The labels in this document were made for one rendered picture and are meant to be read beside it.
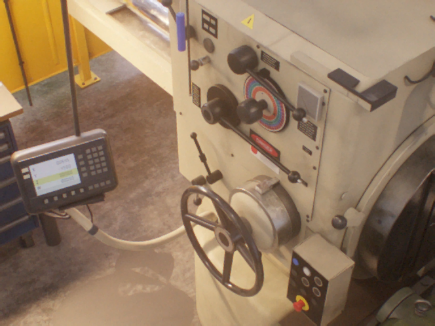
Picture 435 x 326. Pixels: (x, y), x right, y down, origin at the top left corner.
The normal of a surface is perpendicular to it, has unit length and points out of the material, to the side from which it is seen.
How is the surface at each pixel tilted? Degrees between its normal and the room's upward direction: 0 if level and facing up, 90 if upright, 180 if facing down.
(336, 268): 0
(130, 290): 0
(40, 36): 90
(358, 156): 90
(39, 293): 0
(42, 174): 70
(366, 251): 92
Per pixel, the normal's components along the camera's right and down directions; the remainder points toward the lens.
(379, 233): -0.74, 0.22
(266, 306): 0.00, -0.72
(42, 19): 0.64, 0.54
